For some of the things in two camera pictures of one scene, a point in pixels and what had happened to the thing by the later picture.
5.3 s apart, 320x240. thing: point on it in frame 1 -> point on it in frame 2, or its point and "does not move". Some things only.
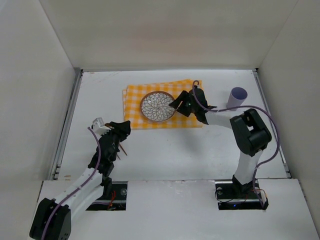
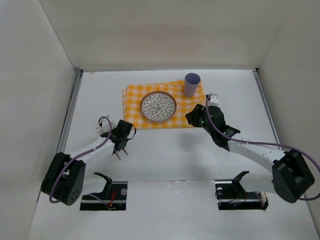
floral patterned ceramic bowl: x=155 y=107 does not move
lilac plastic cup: x=236 y=97 -> x=191 y=81
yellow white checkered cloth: x=133 y=95 does not move
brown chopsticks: x=123 y=149 does not move
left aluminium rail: x=57 y=157 does not move
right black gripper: x=185 y=104 -> x=194 y=119
